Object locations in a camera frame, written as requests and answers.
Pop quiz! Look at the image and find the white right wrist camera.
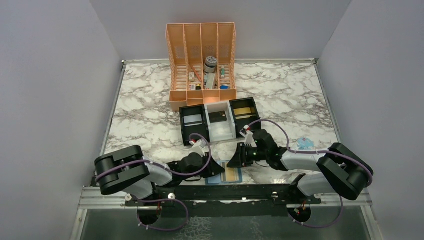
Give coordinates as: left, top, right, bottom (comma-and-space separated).
239, 125, 257, 148

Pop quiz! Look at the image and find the blue small object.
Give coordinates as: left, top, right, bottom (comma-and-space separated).
219, 85, 230, 90

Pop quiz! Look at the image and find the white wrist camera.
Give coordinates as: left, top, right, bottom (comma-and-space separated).
239, 125, 257, 148
189, 139, 209, 157

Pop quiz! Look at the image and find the grey round jar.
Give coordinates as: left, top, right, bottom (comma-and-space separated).
203, 56, 218, 74

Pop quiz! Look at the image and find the black credit card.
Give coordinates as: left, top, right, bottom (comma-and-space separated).
208, 111, 227, 124

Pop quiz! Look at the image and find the black card bin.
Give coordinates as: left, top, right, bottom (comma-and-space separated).
229, 97, 261, 138
179, 104, 210, 147

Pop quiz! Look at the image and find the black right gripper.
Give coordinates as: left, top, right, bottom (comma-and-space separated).
227, 142, 269, 167

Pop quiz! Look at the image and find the green white small tube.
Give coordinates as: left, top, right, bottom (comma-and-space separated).
220, 65, 226, 79

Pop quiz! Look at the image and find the gold credit card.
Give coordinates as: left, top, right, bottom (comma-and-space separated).
233, 107, 257, 120

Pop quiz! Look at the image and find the black metal base rail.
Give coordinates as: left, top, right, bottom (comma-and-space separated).
79, 183, 372, 220

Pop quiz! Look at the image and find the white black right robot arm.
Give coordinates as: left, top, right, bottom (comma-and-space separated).
227, 129, 374, 204

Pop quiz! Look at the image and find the orange plastic file organizer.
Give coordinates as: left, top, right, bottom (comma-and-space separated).
165, 22, 237, 112

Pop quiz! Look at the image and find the black right card bin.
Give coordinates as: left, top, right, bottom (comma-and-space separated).
229, 97, 261, 138

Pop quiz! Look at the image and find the blue leather card holder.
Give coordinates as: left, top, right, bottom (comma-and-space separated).
205, 160, 243, 185

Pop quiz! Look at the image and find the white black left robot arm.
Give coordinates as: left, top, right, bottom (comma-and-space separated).
94, 143, 225, 206

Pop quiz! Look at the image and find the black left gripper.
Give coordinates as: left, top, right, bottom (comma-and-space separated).
182, 152, 225, 181

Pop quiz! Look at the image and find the silver credit card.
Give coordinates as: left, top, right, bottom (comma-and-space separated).
183, 114, 203, 127

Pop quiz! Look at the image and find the black left card bin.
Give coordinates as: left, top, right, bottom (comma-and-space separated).
179, 104, 210, 147

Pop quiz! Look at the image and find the clear blue plastic package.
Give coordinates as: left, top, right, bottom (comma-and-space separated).
294, 137, 315, 152

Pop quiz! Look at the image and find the white middle card bin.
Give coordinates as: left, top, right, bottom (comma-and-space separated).
204, 101, 236, 143

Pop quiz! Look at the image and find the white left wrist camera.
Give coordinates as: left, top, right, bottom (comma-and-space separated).
189, 139, 209, 157

